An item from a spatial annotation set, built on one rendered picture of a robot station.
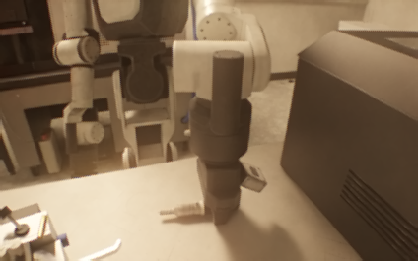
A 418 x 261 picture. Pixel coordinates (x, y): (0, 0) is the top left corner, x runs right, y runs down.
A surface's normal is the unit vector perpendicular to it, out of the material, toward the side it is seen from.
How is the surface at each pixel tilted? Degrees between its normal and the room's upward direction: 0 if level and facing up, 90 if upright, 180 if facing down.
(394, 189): 90
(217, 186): 90
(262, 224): 0
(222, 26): 113
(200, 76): 90
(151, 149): 23
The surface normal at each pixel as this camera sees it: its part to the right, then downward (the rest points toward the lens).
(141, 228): 0.02, -0.86
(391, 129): -0.94, 0.15
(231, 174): 0.18, 0.51
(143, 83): 0.27, 0.22
